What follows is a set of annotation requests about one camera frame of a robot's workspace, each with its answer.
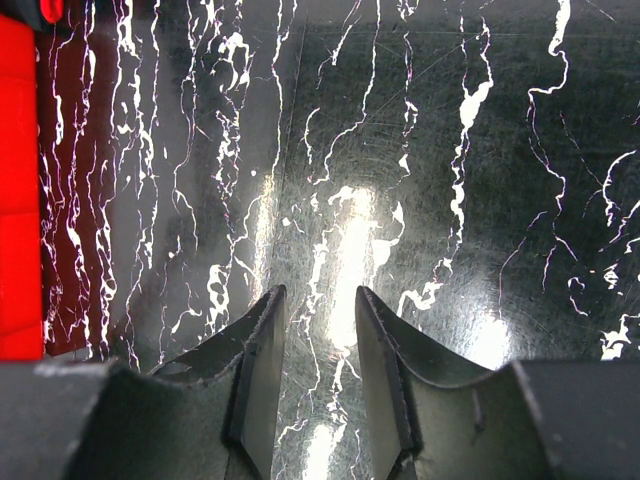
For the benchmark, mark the red plastic bin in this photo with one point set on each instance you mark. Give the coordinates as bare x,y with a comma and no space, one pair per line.
22,336

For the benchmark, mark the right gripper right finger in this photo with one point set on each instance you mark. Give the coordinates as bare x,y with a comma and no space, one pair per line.
433,414

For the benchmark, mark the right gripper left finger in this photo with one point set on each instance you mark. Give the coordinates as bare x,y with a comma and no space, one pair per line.
209,413

